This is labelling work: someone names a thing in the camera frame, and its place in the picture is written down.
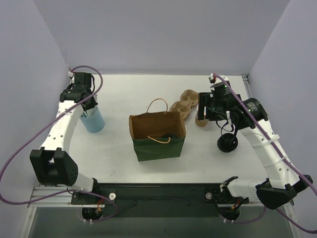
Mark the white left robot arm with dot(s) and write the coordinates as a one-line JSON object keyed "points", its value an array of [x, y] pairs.
{"points": [[52, 163]]}

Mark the aluminium frame rail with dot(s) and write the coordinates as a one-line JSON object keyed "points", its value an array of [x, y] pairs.
{"points": [[50, 196]]}

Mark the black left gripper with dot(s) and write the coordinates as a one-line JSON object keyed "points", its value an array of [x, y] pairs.
{"points": [[89, 103]]}

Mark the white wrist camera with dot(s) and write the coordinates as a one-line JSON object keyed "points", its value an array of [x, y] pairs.
{"points": [[71, 76], [216, 79]]}

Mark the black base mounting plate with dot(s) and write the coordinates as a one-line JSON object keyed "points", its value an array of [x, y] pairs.
{"points": [[158, 200]]}

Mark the green paper bag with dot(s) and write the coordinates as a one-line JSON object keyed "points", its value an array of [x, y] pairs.
{"points": [[147, 129]]}

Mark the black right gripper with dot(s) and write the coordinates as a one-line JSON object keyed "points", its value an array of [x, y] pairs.
{"points": [[202, 106]]}

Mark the stack of paper cups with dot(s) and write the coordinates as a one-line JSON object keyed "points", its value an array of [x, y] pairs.
{"points": [[200, 123]]}

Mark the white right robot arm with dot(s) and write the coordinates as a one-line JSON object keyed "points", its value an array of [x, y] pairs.
{"points": [[250, 118]]}

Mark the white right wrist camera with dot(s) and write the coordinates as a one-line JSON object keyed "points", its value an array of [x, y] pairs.
{"points": [[216, 79]]}

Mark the blue straw holder cup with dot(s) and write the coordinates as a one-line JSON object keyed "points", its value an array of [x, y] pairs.
{"points": [[94, 123]]}

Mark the black plastic cup lid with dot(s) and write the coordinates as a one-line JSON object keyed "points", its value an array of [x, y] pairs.
{"points": [[170, 135]]}

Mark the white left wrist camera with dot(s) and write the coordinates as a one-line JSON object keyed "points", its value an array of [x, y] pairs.
{"points": [[71, 76]]}

